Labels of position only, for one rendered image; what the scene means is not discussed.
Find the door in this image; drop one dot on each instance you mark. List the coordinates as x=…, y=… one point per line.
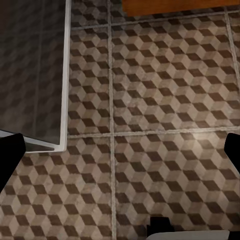
x=31, y=147
x=32, y=34

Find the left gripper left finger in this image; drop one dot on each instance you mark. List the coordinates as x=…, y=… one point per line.
x=12, y=149

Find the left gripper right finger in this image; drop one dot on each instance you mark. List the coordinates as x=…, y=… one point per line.
x=232, y=149

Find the shower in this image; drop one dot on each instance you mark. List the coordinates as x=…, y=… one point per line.
x=65, y=93

